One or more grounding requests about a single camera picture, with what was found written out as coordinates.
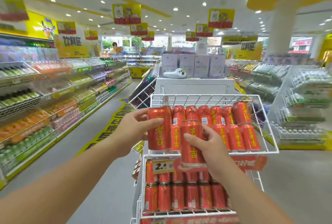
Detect long drinks shelf unit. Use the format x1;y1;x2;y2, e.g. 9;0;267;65
0;34;132;189

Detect white carton box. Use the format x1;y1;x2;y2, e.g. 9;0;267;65
161;54;180;77
179;54;196;78
194;54;210;78
209;54;226;78

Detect white display rack top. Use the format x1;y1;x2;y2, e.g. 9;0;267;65
154;77;236;96

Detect person's left hand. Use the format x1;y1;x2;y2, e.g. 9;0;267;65
112;108;164;158

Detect white wire basket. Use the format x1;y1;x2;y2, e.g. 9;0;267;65
150;94;279;157
130;154;265;224

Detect yellow price tag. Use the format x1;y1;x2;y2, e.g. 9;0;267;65
152;160;175;175

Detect yellow floor decal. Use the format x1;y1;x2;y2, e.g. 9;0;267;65
75;98;134;157

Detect rows of red cans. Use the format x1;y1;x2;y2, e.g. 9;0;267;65
170;101;261;152
144;159;233;213

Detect yellow wall poster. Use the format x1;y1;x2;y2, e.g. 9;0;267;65
25;11;59;41

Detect person's right hand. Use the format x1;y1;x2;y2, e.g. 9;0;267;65
183;124;234;180

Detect red drink can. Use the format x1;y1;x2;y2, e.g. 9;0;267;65
180;120;207;168
147;107;172;151

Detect hanging yellow promo sign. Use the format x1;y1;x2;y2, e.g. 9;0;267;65
185;31;200;42
112;3;142;25
208;8;236;29
141;31;155;42
0;0;29;22
84;30;99;41
130;23;148;36
57;21;77;35
195;23;214;37

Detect white pillar with yellow cap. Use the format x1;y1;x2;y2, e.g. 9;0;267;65
246;0;332;56

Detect black wire side basket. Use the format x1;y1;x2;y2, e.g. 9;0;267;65
128;63;160;110

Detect yellow section sign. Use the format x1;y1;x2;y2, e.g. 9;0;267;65
53;34;90;59
234;41;263;61

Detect low shelf with yellow base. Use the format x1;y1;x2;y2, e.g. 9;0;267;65
127;50;162;78

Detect person's right forearm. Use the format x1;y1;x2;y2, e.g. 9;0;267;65
210;165;289;224

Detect white wire bottle rack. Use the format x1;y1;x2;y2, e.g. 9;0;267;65
268;65;332;151

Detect person's left forearm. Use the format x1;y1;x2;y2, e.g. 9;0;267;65
0;138;125;224

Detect white rounded gadget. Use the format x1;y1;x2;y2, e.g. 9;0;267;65
163;68;186;79

